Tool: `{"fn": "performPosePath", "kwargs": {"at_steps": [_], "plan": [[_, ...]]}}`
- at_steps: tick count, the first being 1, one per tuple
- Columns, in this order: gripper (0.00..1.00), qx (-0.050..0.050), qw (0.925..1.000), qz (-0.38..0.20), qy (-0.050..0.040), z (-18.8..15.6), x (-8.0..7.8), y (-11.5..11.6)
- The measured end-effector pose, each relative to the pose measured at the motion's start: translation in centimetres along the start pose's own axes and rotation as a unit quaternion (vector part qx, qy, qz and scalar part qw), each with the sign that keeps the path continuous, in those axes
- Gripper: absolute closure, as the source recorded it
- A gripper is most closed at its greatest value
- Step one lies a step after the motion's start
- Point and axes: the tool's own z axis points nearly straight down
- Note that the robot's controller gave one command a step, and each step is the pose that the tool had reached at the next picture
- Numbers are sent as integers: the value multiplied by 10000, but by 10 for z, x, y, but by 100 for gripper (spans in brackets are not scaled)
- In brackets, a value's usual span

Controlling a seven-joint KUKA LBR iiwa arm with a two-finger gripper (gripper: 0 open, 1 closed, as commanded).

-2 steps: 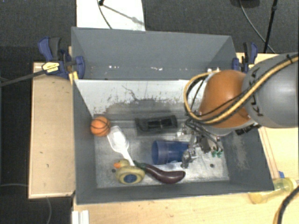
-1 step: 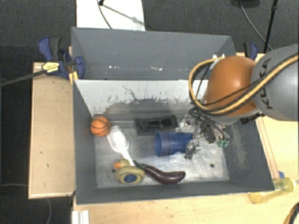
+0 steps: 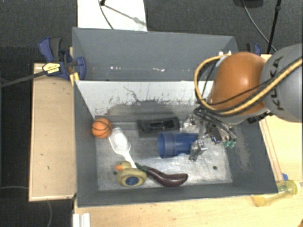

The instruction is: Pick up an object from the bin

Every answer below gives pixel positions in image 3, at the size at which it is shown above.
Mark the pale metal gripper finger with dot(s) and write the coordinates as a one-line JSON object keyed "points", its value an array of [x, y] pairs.
{"points": [[190, 121], [198, 149]]}

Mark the blue plastic cup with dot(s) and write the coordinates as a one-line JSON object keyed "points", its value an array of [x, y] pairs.
{"points": [[175, 144]]}

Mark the purple toy eggplant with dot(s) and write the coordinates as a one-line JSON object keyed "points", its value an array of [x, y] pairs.
{"points": [[170, 178]]}

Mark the yellow toy duck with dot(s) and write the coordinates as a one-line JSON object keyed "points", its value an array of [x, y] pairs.
{"points": [[131, 177]]}

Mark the white plastic scoop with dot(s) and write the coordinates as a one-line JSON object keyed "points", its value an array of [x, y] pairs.
{"points": [[120, 141]]}

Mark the grey metal bin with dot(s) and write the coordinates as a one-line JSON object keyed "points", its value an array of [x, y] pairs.
{"points": [[151, 55]]}

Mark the orange toy basketball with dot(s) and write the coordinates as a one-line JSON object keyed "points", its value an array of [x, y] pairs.
{"points": [[101, 128]]}

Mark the pale wood board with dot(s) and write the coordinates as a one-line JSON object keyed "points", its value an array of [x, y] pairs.
{"points": [[53, 131]]}

